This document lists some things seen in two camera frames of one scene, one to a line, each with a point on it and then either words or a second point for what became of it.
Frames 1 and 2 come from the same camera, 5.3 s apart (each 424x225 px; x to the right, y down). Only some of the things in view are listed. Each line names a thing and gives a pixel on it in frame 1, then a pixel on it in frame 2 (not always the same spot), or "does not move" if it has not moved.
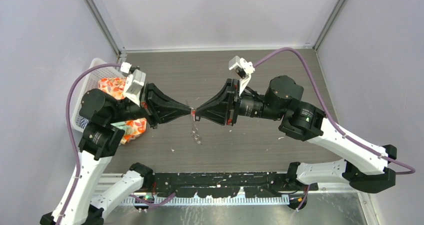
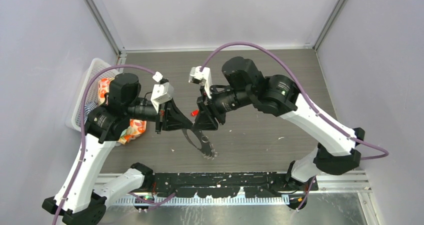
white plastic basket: (90, 82) does not move
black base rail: (221, 185) does not move
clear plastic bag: (196, 135) to (206, 147)
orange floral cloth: (114, 86) does not move
